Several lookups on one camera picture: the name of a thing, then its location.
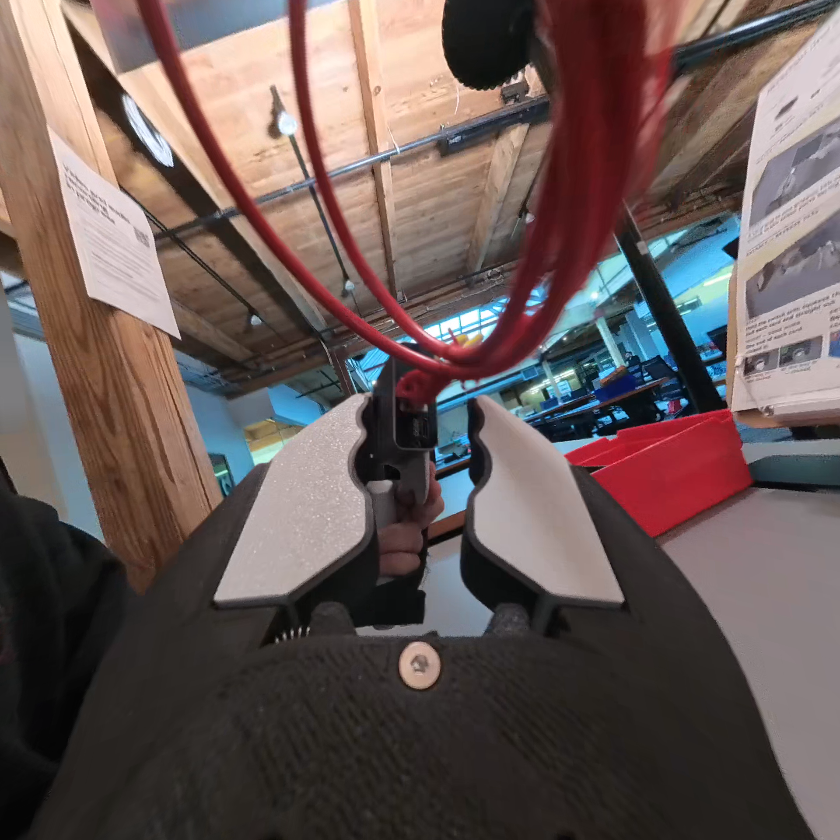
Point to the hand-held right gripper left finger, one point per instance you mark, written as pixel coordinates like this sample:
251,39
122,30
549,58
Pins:
302,518

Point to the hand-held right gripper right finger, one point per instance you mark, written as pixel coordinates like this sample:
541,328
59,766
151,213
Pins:
538,525

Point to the wooden pillar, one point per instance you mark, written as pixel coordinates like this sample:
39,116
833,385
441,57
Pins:
98,394

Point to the black network switch box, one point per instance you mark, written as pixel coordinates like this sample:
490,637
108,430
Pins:
413,426

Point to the person's torso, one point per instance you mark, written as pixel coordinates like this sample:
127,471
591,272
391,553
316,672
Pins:
52,623

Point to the white paper sheet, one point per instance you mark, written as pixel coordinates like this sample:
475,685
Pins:
111,229

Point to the person's left hand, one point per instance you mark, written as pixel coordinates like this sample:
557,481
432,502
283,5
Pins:
407,531

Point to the red plastic bin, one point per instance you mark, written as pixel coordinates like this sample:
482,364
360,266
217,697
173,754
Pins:
656,472

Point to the round white ceiling lamp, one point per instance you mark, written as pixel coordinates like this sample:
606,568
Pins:
148,131

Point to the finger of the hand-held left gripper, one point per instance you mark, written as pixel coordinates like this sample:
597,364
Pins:
412,476

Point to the person's left forearm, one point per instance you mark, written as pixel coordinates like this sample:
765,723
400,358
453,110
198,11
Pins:
400,600

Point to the printed instruction sheet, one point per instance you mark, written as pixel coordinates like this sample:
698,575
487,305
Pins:
787,197

